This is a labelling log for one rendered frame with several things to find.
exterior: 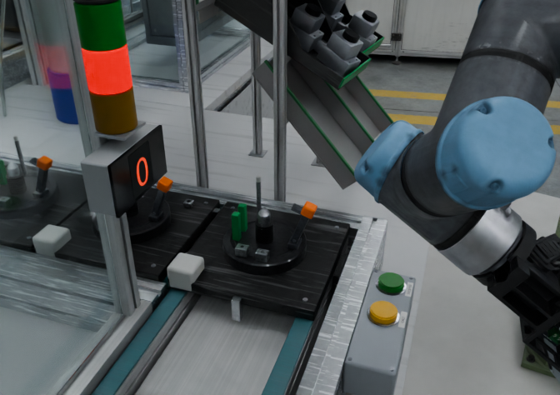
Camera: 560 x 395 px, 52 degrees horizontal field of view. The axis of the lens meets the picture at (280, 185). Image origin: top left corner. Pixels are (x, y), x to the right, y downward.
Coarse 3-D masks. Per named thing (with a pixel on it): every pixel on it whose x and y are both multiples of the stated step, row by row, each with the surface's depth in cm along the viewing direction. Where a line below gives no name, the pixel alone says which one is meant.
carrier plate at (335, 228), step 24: (216, 216) 105; (288, 216) 105; (216, 240) 99; (312, 240) 99; (336, 240) 99; (216, 264) 93; (312, 264) 93; (336, 264) 95; (192, 288) 89; (216, 288) 88; (240, 288) 88; (264, 288) 88; (288, 288) 88; (312, 288) 88; (288, 312) 85; (312, 312) 84
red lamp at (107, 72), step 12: (120, 48) 64; (84, 60) 64; (96, 60) 63; (108, 60) 63; (120, 60) 64; (96, 72) 64; (108, 72) 64; (120, 72) 64; (96, 84) 64; (108, 84) 64; (120, 84) 65
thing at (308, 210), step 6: (294, 204) 91; (306, 204) 89; (312, 204) 90; (294, 210) 90; (300, 210) 90; (306, 210) 89; (312, 210) 89; (306, 216) 89; (312, 216) 89; (300, 222) 91; (306, 222) 90; (300, 228) 91; (294, 234) 92; (300, 234) 92; (294, 240) 93
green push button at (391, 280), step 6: (384, 276) 90; (390, 276) 90; (396, 276) 90; (378, 282) 89; (384, 282) 89; (390, 282) 89; (396, 282) 89; (402, 282) 89; (384, 288) 88; (390, 288) 88; (396, 288) 88; (402, 288) 89
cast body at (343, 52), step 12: (336, 36) 101; (348, 36) 100; (324, 48) 103; (336, 48) 101; (348, 48) 100; (360, 48) 103; (324, 60) 104; (336, 60) 102; (348, 60) 102; (360, 60) 104; (348, 72) 103
